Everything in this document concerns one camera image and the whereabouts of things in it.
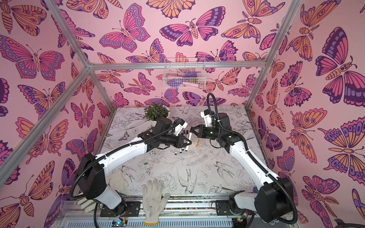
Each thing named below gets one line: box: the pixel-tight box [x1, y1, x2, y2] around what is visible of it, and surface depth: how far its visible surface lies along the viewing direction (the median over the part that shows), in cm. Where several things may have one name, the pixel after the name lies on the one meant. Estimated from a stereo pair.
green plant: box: [142, 103, 171, 122], surface depth 97 cm
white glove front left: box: [76, 197, 97, 213], surface depth 76 cm
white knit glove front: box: [141, 178, 171, 225], surface depth 78 cm
